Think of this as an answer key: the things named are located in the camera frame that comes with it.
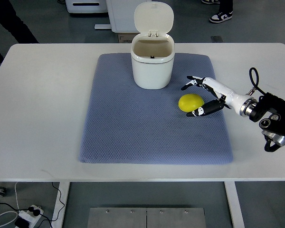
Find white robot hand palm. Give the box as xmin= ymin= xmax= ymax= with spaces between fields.
xmin=202 ymin=77 xmax=257 ymax=116

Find white table leg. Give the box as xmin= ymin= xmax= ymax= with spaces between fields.
xmin=224 ymin=181 xmax=245 ymax=228
xmin=51 ymin=181 xmax=70 ymax=228

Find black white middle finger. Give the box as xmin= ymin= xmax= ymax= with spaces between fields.
xmin=187 ymin=76 xmax=205 ymax=82

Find white trash bin with lid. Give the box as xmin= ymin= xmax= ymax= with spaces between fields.
xmin=131 ymin=1 xmax=175 ymax=90

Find metal floor plate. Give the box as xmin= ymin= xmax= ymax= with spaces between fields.
xmin=87 ymin=207 xmax=206 ymax=228

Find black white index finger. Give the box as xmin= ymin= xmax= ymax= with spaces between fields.
xmin=181 ymin=80 xmax=204 ymax=91

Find yellow lemon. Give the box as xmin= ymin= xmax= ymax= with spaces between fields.
xmin=178 ymin=94 xmax=204 ymax=112

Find white appliance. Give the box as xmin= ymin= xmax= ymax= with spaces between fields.
xmin=65 ymin=0 xmax=108 ymax=14

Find white cable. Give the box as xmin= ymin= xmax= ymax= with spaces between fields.
xmin=0 ymin=182 xmax=21 ymax=228

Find black cable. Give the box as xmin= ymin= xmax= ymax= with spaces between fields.
xmin=0 ymin=182 xmax=65 ymax=228

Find white cabinet base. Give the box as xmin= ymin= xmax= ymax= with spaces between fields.
xmin=94 ymin=0 xmax=147 ymax=33

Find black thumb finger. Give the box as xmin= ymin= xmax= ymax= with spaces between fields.
xmin=186 ymin=99 xmax=225 ymax=117

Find black and white sneaker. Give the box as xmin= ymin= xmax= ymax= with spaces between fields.
xmin=209 ymin=12 xmax=233 ymax=24

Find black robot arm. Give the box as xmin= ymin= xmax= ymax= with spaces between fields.
xmin=181 ymin=67 xmax=285 ymax=152

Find left white table leg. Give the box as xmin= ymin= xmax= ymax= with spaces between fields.
xmin=51 ymin=181 xmax=70 ymax=228

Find blue textured mat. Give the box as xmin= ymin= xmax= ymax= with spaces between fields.
xmin=79 ymin=53 xmax=233 ymax=165

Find right white table leg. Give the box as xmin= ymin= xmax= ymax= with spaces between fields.
xmin=224 ymin=181 xmax=245 ymax=228

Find white power strip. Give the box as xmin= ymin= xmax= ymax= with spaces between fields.
xmin=15 ymin=205 xmax=44 ymax=228

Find cardboard box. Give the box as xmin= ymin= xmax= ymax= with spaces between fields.
xmin=118 ymin=33 xmax=138 ymax=43

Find person dark trousers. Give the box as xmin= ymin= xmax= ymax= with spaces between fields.
xmin=0 ymin=0 xmax=39 ymax=66

